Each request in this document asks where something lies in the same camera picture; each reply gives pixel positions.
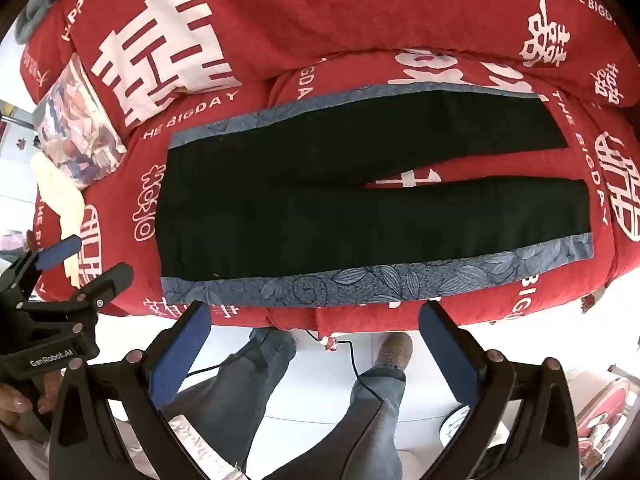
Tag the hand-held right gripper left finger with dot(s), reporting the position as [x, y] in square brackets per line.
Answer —
[182, 355]

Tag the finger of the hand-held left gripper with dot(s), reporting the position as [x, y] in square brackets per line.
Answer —
[60, 252]
[107, 282]

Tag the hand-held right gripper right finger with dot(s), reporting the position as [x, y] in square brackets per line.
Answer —
[447, 355]

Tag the black pants with blue trim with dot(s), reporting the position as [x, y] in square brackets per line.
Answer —
[300, 200]

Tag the person's left hand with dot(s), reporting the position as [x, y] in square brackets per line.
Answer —
[10, 410]

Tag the grey shoe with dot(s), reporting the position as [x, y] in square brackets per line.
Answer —
[395, 352]

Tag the person's left leg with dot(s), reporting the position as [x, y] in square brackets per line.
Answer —
[235, 400]

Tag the white round dish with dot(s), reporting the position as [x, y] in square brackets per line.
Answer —
[455, 425]

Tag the cartoon printed pillow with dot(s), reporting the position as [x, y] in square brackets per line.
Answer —
[75, 125]

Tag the grey cloth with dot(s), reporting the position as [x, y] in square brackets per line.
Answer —
[40, 10]

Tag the red printed sofa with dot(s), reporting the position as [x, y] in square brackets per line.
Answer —
[450, 45]

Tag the red printed back cushion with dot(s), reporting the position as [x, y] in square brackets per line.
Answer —
[310, 10]

